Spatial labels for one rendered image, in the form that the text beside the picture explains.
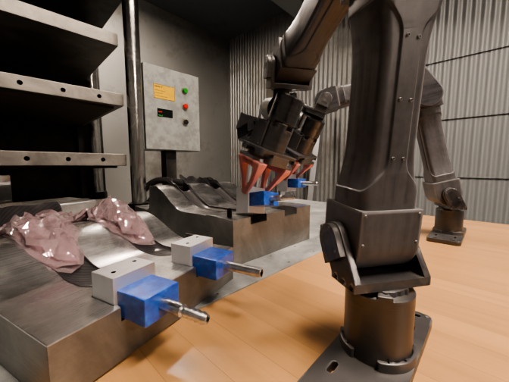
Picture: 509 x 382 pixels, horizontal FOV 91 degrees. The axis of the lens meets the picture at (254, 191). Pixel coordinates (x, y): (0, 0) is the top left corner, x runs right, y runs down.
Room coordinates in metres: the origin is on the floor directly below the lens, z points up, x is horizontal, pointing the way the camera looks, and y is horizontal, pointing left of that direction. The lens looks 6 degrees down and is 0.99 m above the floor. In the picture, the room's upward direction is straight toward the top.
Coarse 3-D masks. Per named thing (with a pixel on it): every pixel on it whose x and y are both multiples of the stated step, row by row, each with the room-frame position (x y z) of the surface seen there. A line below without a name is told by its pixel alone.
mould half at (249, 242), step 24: (168, 192) 0.66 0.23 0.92; (216, 192) 0.75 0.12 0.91; (168, 216) 0.63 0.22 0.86; (192, 216) 0.55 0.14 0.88; (216, 216) 0.49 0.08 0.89; (240, 216) 0.49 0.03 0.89; (288, 216) 0.57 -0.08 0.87; (216, 240) 0.49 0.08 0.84; (240, 240) 0.46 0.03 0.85; (264, 240) 0.51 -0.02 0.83; (288, 240) 0.57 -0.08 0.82
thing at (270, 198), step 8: (240, 192) 0.51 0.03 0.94; (248, 192) 0.50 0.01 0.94; (256, 192) 0.48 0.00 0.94; (264, 192) 0.47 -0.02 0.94; (272, 192) 0.49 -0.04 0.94; (240, 200) 0.51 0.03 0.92; (248, 200) 0.49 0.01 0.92; (256, 200) 0.48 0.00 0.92; (264, 200) 0.47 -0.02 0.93; (272, 200) 0.47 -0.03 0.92; (280, 200) 0.46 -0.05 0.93; (240, 208) 0.50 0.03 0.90; (248, 208) 0.49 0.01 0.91; (256, 208) 0.50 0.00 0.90; (264, 208) 0.52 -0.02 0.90
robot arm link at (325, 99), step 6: (324, 96) 0.70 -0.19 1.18; (330, 96) 0.70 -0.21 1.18; (318, 102) 0.70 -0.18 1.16; (324, 102) 0.70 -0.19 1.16; (330, 102) 0.70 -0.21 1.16; (306, 108) 0.74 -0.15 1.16; (312, 108) 0.73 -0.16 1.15; (318, 108) 0.71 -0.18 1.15; (324, 108) 0.70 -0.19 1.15; (300, 114) 0.73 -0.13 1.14; (318, 114) 0.75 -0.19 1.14; (324, 114) 0.71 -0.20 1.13
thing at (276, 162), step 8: (264, 160) 0.48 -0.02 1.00; (272, 160) 0.47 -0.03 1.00; (280, 160) 0.49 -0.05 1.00; (288, 160) 0.50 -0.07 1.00; (272, 168) 0.53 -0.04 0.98; (280, 168) 0.52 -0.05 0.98; (288, 168) 0.51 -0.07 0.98; (264, 176) 0.54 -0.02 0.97; (280, 176) 0.51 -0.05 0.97; (264, 184) 0.54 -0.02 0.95; (272, 184) 0.52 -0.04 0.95
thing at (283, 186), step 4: (292, 176) 0.81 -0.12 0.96; (284, 180) 0.79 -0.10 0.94; (288, 180) 0.79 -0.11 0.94; (292, 180) 0.77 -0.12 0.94; (296, 180) 0.76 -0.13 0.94; (300, 180) 0.77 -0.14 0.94; (304, 180) 0.79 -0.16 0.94; (280, 184) 0.80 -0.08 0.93; (284, 184) 0.79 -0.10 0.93; (288, 184) 0.79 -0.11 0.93; (292, 184) 0.77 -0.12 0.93; (296, 184) 0.76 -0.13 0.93; (300, 184) 0.77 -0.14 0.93; (304, 184) 0.76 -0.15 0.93; (308, 184) 0.75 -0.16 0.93; (312, 184) 0.74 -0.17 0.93; (316, 184) 0.73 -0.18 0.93; (280, 188) 0.80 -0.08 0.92; (284, 188) 0.79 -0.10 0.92; (288, 188) 0.79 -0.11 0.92; (292, 188) 0.81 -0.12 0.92
